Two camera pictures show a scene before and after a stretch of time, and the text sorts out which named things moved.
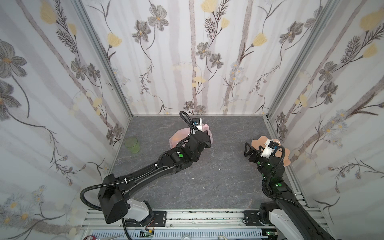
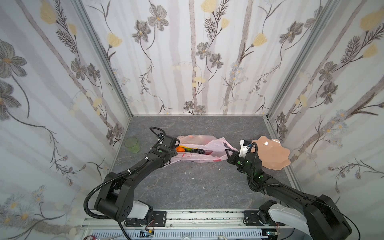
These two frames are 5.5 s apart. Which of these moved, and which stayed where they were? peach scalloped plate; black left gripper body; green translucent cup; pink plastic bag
Moved: black left gripper body; pink plastic bag
Stayed: peach scalloped plate; green translucent cup
